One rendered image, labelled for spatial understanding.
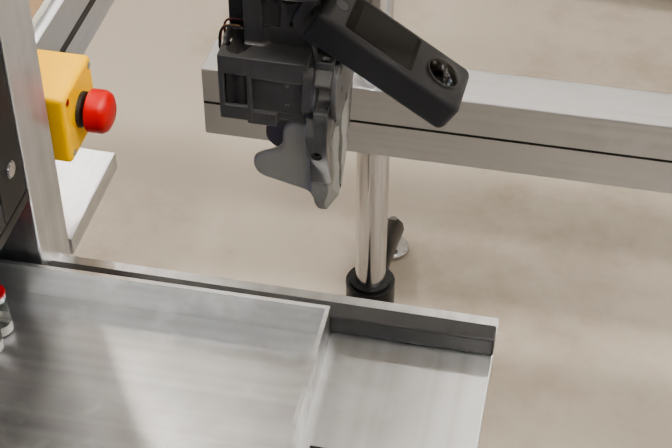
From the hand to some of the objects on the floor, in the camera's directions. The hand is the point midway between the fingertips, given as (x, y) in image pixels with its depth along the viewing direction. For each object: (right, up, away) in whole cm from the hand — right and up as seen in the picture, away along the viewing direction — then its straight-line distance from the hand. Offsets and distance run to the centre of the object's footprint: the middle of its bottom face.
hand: (333, 193), depth 107 cm
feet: (+6, -24, +139) cm, 141 cm away
